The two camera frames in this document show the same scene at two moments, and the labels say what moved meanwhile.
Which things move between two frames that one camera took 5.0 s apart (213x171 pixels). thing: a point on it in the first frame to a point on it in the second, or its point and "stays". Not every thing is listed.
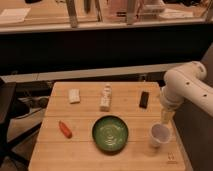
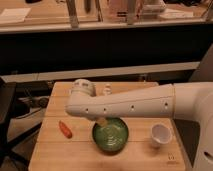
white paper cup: (159, 133) stays
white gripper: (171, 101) to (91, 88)
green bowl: (110, 133) stays
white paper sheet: (14, 14) stays
